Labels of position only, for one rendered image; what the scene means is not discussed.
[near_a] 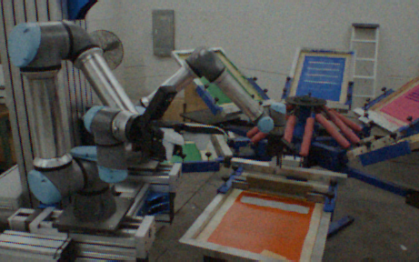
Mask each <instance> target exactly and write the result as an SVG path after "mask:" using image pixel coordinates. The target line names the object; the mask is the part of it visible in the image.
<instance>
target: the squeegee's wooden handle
mask: <svg viewBox="0 0 419 262"><path fill-rule="evenodd" d="M245 182H248V183H249V188H248V189H250V188H251V187H253V188H258V189H262V190H266V191H274V192H279V193H284V194H288V195H298V196H301V197H305V198H306V197H307V193H312V189H313V185H312V184H303V183H298V182H294V181H289V180H279V179H274V178H270V177H265V176H252V175H247V176H246V180H245Z"/></svg>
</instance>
